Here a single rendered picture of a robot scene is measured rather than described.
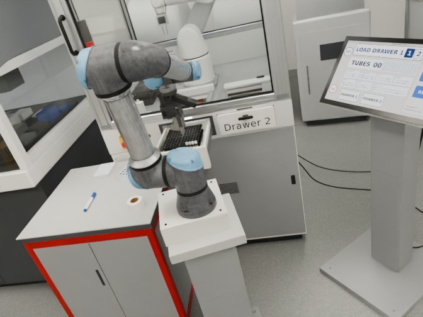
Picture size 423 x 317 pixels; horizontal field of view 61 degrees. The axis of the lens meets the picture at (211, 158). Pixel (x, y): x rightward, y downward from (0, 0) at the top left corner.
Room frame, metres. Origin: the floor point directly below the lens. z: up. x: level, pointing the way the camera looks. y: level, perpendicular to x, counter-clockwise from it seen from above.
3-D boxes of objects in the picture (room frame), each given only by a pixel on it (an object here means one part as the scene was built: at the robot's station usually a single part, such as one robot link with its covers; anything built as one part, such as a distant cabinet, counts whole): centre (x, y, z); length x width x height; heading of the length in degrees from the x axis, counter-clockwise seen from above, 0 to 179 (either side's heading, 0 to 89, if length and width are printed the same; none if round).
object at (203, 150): (1.43, 0.15, 0.87); 0.29 x 0.02 x 0.11; 78
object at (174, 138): (1.63, 0.11, 0.87); 0.22 x 0.18 x 0.06; 168
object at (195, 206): (1.11, 0.10, 0.89); 0.15 x 0.15 x 0.10
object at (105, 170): (1.74, 0.57, 0.77); 0.13 x 0.09 x 0.02; 169
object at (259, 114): (1.68, -0.22, 0.87); 0.29 x 0.02 x 0.11; 78
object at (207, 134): (1.64, 0.11, 0.86); 0.40 x 0.26 x 0.06; 168
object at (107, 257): (1.53, 0.55, 0.38); 0.62 x 0.58 x 0.76; 78
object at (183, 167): (1.12, 0.10, 1.00); 0.13 x 0.12 x 0.14; 74
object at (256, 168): (2.21, -0.05, 0.40); 1.03 x 0.95 x 0.80; 78
